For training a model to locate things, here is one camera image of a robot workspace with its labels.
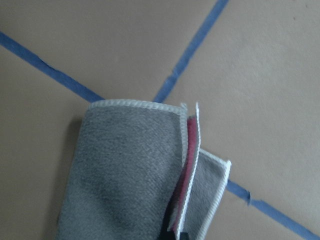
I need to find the blue tape line crosswise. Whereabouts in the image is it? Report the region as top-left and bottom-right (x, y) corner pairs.
(0, 32), (320, 240)

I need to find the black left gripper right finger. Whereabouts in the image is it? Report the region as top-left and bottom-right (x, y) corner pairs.
(179, 232), (190, 240)

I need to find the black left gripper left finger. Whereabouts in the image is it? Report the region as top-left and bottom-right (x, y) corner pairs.
(161, 227), (175, 240)

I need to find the pink and grey towel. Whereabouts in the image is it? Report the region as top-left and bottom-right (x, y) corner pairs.
(56, 99), (231, 240)

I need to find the blue tape line centre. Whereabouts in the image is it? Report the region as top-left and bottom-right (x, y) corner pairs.
(152, 0), (229, 103)

